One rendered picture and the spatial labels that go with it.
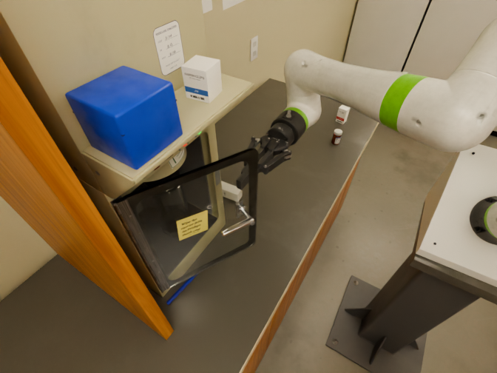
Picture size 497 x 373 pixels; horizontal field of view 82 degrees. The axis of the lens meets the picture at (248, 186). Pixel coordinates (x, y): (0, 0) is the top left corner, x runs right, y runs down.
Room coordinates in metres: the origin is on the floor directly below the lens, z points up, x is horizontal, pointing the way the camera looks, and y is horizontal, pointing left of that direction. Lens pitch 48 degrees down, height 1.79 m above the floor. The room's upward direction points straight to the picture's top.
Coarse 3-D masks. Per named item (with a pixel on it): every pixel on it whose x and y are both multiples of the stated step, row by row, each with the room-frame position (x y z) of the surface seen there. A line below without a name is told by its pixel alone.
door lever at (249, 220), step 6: (240, 210) 0.45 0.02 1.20; (246, 216) 0.43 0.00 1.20; (240, 222) 0.41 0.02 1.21; (246, 222) 0.41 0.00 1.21; (252, 222) 0.41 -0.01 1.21; (228, 228) 0.40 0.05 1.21; (234, 228) 0.40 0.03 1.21; (240, 228) 0.40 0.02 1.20; (222, 234) 0.38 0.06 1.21; (228, 234) 0.38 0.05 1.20
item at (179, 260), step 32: (224, 160) 0.44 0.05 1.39; (256, 160) 0.48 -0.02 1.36; (160, 192) 0.37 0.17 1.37; (192, 192) 0.40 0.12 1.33; (224, 192) 0.44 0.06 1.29; (256, 192) 0.48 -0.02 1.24; (160, 224) 0.36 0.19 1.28; (224, 224) 0.43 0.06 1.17; (256, 224) 0.48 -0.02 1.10; (160, 256) 0.34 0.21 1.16; (192, 256) 0.38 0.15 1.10; (224, 256) 0.43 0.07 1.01
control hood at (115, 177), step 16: (224, 80) 0.55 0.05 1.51; (240, 80) 0.55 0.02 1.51; (176, 96) 0.49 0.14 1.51; (224, 96) 0.49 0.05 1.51; (240, 96) 0.50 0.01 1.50; (192, 112) 0.43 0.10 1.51; (208, 112) 0.43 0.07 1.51; (192, 128) 0.39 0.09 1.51; (176, 144) 0.35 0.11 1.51; (96, 160) 0.31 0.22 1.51; (112, 160) 0.31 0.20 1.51; (160, 160) 0.31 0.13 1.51; (96, 176) 0.32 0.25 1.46; (112, 176) 0.30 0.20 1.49; (128, 176) 0.28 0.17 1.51; (144, 176) 0.29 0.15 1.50; (112, 192) 0.31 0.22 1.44
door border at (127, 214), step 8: (120, 208) 0.33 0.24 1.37; (128, 208) 0.34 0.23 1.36; (120, 216) 0.32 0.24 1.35; (128, 216) 0.33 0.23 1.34; (128, 224) 0.33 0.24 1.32; (136, 224) 0.34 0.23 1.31; (128, 232) 0.32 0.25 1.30; (136, 232) 0.33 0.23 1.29; (144, 240) 0.34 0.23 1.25; (144, 248) 0.33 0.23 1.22; (144, 256) 0.33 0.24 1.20; (152, 256) 0.34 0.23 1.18; (152, 264) 0.33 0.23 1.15; (160, 272) 0.34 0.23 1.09; (160, 280) 0.33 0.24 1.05; (160, 288) 0.32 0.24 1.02; (168, 288) 0.34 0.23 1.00
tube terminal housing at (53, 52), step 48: (0, 0) 0.33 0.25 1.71; (48, 0) 0.37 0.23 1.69; (96, 0) 0.42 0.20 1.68; (144, 0) 0.49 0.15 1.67; (192, 0) 0.58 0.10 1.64; (0, 48) 0.36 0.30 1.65; (48, 48) 0.35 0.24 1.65; (96, 48) 0.40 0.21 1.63; (144, 48) 0.47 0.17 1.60; (192, 48) 0.56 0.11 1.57; (48, 96) 0.33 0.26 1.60; (96, 192) 0.34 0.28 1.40
